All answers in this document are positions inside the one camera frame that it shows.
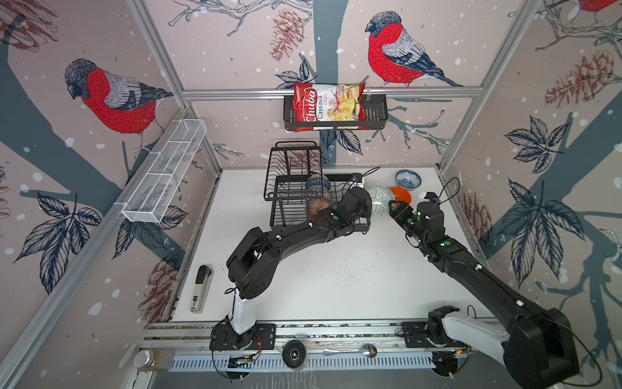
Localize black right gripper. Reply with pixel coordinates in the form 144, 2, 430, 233
388, 198, 428, 248

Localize green patterned bowl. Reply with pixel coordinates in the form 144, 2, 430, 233
367, 186, 395, 217

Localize brown white patterned bowl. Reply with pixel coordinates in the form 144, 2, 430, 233
306, 187, 331, 202

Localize red orange patterned bowl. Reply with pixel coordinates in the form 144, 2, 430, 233
309, 199, 330, 219

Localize blue triangle patterned bowl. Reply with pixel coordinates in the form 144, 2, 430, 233
305, 174, 331, 191

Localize black wire dish rack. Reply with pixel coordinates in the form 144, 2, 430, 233
263, 141, 364, 227

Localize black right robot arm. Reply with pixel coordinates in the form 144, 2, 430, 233
388, 200, 579, 388

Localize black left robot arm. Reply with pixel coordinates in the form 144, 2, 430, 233
226, 186, 373, 336

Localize orange plastic bowl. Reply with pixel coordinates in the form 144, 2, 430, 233
390, 186, 411, 204

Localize blue floral white bowl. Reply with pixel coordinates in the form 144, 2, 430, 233
395, 170, 422, 191

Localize red cassava chips bag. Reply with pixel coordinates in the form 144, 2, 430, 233
293, 83, 365, 125

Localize metal spoon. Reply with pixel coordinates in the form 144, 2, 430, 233
322, 343, 378, 358

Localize black round tape roll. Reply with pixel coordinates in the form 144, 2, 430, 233
282, 340, 307, 371

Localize grey black handheld device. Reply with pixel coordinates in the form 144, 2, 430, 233
190, 265, 213, 314

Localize glass jar metal lid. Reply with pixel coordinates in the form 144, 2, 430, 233
133, 348, 174, 371

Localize dark wall shelf basket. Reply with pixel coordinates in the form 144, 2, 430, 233
283, 94, 389, 132

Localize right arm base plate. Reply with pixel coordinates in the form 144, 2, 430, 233
395, 321, 468, 349

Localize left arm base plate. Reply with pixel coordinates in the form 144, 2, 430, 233
209, 321, 276, 352

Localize white wire mesh basket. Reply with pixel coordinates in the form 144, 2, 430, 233
121, 119, 207, 224

